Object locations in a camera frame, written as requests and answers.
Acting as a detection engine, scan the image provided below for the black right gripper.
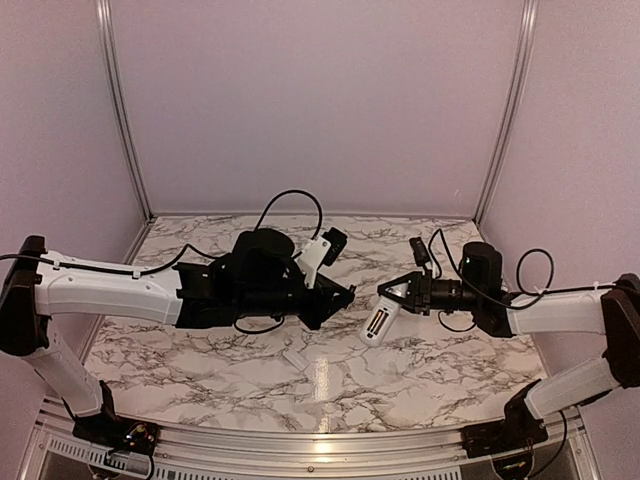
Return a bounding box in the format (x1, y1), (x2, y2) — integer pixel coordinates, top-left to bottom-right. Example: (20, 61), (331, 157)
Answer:
(378, 269), (482, 315)

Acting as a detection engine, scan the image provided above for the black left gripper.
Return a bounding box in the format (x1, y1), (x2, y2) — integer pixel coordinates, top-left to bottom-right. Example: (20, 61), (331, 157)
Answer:
(237, 270), (355, 328)

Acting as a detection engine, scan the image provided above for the white remote control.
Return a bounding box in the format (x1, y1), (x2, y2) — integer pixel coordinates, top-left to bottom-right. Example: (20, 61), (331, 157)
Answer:
(359, 296), (401, 347)

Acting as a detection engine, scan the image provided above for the white battery compartment cover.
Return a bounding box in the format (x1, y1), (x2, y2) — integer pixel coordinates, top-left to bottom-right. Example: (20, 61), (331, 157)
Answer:
(282, 350), (309, 371)

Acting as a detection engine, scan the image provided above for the gold AAA battery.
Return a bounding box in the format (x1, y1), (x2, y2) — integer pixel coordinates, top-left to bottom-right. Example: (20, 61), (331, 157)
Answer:
(367, 309), (388, 336)

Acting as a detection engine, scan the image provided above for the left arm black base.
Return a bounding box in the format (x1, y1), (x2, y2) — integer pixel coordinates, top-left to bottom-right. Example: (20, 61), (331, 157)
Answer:
(73, 415), (160, 455)

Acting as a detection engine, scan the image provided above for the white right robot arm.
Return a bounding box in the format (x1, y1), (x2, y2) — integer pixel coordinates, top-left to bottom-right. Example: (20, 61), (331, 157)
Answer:
(377, 242), (639, 448)

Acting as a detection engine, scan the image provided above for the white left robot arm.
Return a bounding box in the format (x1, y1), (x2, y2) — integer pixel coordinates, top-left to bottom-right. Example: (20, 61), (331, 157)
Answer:
(1, 228), (354, 445)

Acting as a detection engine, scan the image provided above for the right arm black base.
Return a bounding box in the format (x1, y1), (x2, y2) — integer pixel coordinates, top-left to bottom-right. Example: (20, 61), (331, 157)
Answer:
(461, 415), (549, 458)

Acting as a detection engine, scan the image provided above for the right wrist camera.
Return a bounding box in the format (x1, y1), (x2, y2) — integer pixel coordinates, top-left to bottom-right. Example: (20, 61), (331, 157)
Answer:
(409, 236), (432, 275)

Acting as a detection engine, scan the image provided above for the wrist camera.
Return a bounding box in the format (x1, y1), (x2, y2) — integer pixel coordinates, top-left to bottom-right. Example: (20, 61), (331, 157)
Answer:
(409, 236), (432, 275)
(295, 227), (347, 289)

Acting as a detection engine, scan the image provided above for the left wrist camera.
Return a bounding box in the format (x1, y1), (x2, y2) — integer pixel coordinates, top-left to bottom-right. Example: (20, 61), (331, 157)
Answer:
(295, 227), (347, 289)

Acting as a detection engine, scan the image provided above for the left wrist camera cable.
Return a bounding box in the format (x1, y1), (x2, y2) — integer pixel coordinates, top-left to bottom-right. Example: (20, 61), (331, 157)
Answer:
(0, 188), (324, 335)

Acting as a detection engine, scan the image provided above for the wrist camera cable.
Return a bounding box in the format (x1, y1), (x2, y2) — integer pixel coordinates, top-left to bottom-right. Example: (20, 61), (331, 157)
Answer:
(0, 188), (324, 335)
(428, 228), (621, 333)

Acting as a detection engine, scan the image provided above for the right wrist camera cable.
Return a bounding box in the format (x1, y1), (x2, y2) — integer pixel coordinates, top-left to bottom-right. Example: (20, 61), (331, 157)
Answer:
(428, 228), (621, 333)

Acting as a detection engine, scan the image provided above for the front aluminium frame rail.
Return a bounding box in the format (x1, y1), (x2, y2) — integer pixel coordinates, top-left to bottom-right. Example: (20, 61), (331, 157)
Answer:
(29, 399), (596, 480)

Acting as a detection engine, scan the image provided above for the right rear aluminium frame post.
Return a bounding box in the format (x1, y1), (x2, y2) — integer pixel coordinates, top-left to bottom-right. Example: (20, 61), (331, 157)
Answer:
(473, 0), (539, 229)

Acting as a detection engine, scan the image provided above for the aluminium frame post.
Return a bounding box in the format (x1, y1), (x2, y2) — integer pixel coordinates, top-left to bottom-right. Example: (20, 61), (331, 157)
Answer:
(473, 0), (539, 229)
(95, 0), (154, 223)

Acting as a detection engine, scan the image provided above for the left rear aluminium frame post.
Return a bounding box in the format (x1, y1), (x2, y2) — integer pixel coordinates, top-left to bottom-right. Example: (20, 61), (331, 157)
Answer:
(95, 0), (154, 223)

